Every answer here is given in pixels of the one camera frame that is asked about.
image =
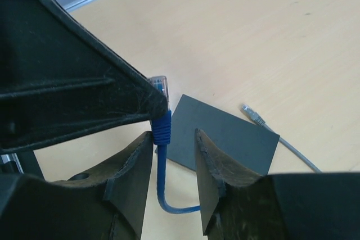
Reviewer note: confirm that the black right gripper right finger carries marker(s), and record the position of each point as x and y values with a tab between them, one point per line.
238	203

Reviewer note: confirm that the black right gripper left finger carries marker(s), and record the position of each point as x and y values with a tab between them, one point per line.
106	201

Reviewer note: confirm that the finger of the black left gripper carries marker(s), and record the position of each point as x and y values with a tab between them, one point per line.
62	77

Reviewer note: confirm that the black switch with ports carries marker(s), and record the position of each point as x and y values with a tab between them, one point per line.
246	143

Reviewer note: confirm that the blue ethernet cable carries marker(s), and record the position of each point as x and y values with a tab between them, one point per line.
161	131

